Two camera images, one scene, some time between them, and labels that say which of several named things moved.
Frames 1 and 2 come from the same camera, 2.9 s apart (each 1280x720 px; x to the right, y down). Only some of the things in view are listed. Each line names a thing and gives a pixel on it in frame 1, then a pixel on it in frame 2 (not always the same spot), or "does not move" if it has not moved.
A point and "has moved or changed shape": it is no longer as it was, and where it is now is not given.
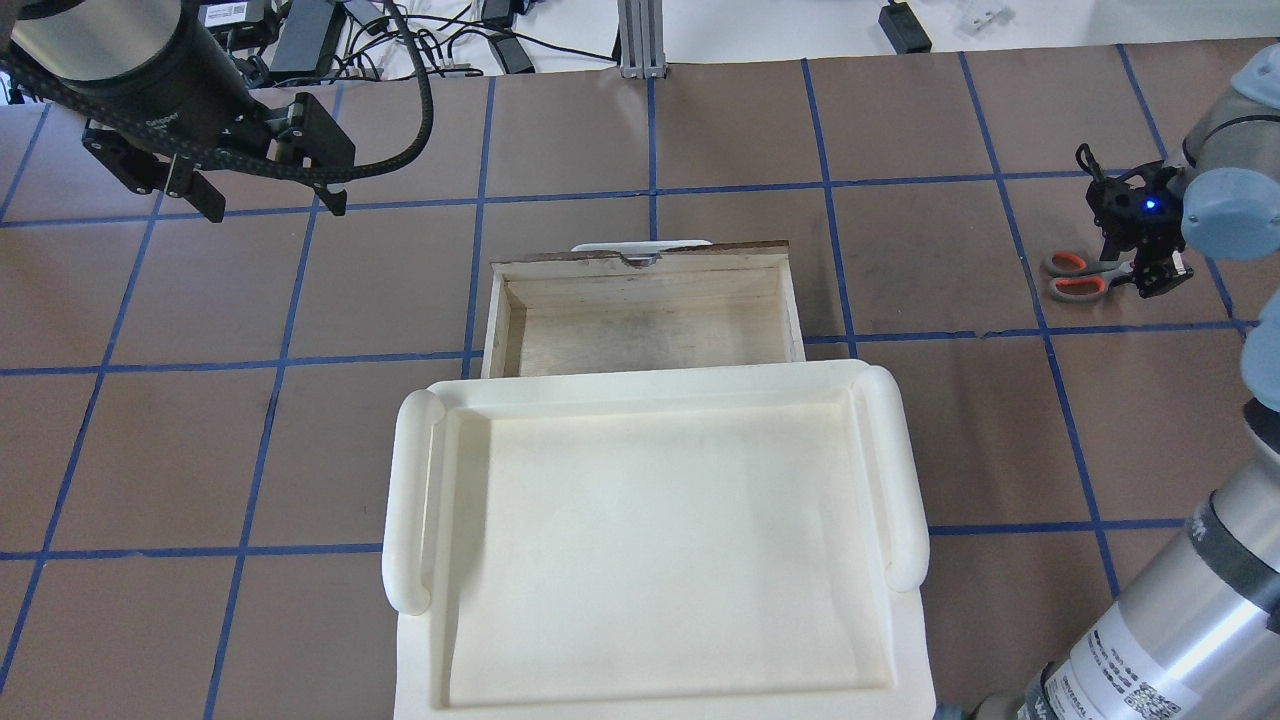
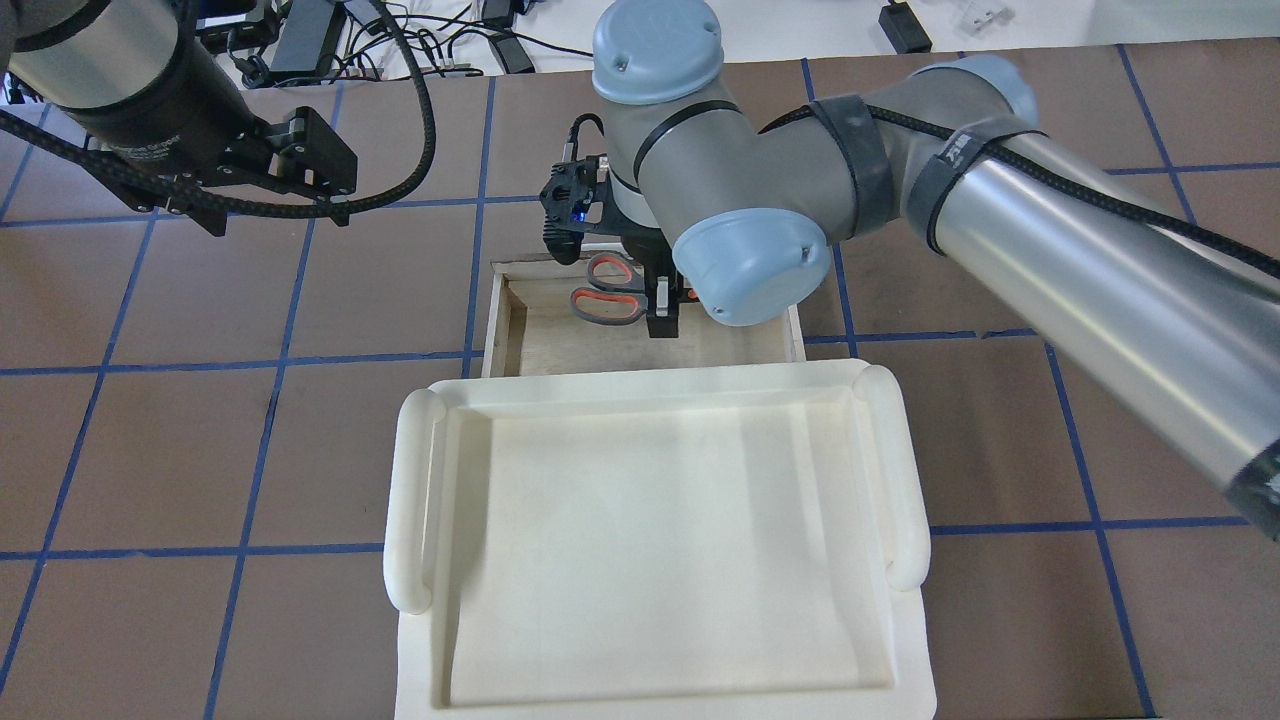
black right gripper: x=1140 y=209 -> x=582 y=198
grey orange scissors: x=1074 y=280 has moved or changed shape
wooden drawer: x=630 y=303 does not move
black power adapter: x=903 y=29 does not move
